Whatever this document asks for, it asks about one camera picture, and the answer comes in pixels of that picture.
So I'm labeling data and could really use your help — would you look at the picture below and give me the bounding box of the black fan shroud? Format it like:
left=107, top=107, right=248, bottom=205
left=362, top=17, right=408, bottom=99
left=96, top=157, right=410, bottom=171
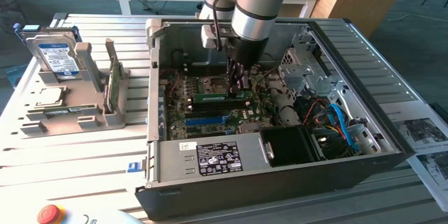
left=259, top=126, right=331, bottom=168

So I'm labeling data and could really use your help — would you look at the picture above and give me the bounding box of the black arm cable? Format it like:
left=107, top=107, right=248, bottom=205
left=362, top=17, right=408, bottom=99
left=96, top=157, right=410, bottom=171
left=211, top=0, right=243, bottom=52

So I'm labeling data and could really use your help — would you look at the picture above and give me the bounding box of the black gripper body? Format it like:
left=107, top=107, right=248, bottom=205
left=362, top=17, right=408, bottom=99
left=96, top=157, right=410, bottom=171
left=227, top=36, right=271, bottom=70

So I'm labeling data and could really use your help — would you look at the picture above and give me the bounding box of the green motherboard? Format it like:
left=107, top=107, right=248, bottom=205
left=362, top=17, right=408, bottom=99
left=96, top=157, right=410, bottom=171
left=159, top=63, right=283, bottom=141

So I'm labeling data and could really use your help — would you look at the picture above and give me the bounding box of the black open PC case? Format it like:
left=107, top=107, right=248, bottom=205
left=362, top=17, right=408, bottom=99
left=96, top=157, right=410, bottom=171
left=135, top=18, right=418, bottom=222

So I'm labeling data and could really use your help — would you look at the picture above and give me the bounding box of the wooden cabinet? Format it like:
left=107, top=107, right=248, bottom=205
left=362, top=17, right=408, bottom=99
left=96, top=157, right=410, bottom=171
left=302, top=0, right=410, bottom=39

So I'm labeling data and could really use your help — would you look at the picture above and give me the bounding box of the red emergency stop button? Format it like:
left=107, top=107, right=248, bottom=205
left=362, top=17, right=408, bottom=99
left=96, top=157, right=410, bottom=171
left=36, top=204, right=67, bottom=224

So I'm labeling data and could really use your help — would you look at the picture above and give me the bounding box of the printed instruction paper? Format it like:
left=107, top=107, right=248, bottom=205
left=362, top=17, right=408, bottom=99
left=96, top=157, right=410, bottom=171
left=380, top=100, right=448, bottom=201

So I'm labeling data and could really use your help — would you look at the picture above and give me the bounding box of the green RAM stick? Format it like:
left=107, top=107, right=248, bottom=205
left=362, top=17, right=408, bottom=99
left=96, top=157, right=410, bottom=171
left=194, top=90, right=258, bottom=103
left=43, top=105, right=84, bottom=116

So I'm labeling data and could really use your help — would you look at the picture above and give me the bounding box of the green graphics card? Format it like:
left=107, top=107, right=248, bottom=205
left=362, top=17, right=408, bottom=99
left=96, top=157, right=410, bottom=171
left=104, top=39, right=124, bottom=112

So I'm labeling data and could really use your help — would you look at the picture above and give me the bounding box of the thin red wire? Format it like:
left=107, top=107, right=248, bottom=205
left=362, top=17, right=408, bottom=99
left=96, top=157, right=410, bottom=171
left=159, top=68, right=182, bottom=98

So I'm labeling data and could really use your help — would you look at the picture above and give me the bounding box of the grey parts rack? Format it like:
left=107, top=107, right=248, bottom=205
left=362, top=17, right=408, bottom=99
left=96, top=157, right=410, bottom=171
left=20, top=39, right=131, bottom=138

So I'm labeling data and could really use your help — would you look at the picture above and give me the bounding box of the grey teach pendant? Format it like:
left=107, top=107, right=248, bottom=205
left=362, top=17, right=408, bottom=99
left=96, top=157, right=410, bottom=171
left=0, top=199, right=150, bottom=224

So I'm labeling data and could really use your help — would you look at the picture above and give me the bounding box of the metal disk bay cage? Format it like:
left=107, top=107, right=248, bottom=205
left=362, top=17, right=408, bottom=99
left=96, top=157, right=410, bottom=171
left=278, top=24, right=388, bottom=154

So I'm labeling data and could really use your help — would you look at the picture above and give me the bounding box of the CPU socket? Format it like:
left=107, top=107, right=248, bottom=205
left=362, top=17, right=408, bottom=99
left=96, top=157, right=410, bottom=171
left=199, top=77, right=230, bottom=93

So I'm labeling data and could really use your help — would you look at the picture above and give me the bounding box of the grey power supply unit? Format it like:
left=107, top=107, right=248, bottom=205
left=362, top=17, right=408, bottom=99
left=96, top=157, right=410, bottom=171
left=158, top=132, right=274, bottom=178

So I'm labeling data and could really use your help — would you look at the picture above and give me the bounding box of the blue expansion slot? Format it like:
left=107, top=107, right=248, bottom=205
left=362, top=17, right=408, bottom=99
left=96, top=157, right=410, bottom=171
left=184, top=116, right=226, bottom=126

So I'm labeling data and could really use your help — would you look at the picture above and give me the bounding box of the blue flat wire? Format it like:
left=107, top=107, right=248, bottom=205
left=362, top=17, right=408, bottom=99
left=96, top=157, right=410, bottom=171
left=327, top=103, right=360, bottom=154

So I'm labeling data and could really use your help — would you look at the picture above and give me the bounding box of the red black wire bundle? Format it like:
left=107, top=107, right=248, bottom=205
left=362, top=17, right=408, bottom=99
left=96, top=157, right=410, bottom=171
left=302, top=98, right=351, bottom=137

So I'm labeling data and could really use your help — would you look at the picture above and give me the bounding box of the hard disk blue label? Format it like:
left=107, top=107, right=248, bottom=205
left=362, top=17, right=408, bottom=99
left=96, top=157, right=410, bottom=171
left=18, top=26, right=88, bottom=80

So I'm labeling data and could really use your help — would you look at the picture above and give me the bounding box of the silver CPU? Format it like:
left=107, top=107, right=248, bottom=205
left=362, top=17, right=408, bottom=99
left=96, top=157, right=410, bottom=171
left=38, top=86, right=68, bottom=106

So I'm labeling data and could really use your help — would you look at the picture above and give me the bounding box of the black RAM slot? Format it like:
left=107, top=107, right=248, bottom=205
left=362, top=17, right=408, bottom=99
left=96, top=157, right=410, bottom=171
left=191, top=100, right=243, bottom=112

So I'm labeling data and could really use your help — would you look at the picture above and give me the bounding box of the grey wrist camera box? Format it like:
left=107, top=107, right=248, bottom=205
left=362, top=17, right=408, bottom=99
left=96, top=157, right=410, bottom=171
left=200, top=24, right=232, bottom=50

